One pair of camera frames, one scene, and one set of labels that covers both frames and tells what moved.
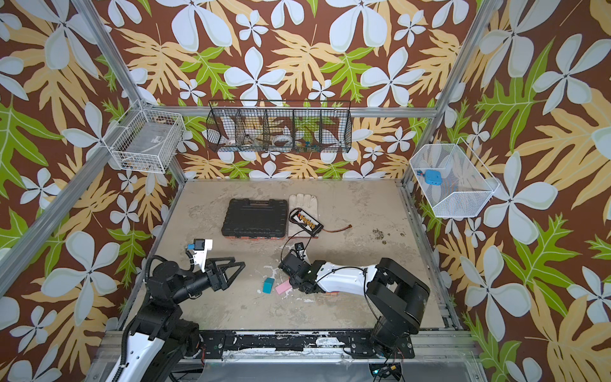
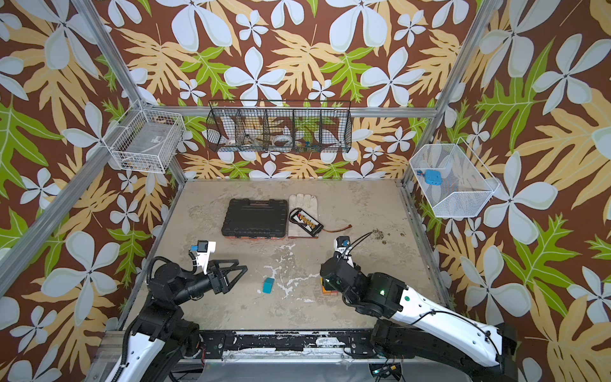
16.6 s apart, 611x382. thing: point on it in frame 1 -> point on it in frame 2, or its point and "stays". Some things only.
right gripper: [293, 267] -> [332, 270]
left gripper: [221, 281] stays
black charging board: [307, 223] stays
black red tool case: [263, 220] stays
